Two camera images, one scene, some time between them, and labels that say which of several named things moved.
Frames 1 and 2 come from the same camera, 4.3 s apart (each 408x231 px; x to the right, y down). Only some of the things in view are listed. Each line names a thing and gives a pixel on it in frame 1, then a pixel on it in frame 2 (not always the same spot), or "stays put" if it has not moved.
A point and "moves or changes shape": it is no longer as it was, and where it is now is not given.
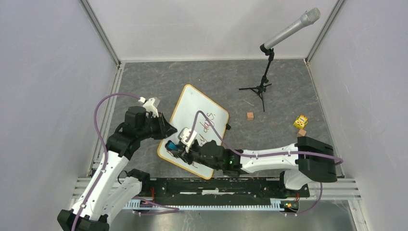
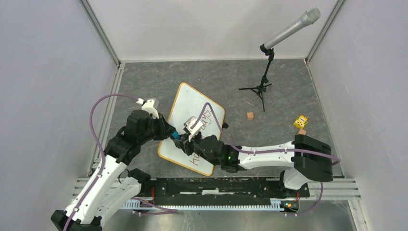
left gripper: [166, 129] stays put
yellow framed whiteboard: [194, 109] stays put
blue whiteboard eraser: [171, 146] moves or changes shape
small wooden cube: [250, 116] stays put
